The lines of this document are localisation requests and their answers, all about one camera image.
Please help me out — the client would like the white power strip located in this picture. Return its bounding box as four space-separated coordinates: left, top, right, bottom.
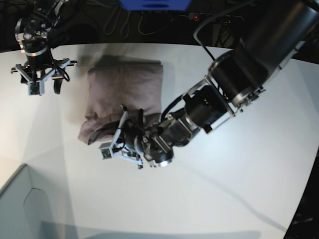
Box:
188 12 244 24

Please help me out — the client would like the mauve t-shirt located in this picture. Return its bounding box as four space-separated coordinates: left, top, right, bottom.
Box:
78 62 163 145

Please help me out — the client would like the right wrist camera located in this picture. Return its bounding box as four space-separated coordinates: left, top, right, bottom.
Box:
27 81 45 96

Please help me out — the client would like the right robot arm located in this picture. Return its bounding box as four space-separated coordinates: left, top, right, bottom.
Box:
10 0 77 96

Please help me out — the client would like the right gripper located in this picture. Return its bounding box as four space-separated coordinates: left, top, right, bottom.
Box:
10 58 78 95

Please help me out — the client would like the blue plastic box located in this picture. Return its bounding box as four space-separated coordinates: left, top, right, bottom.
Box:
120 0 191 11

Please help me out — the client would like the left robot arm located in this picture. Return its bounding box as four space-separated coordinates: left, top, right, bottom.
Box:
100 0 319 168

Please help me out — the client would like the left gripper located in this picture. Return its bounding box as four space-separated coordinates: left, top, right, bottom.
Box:
109 104 145 169

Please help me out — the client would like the white looped cable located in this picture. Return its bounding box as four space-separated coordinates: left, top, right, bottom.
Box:
103 4 175 39

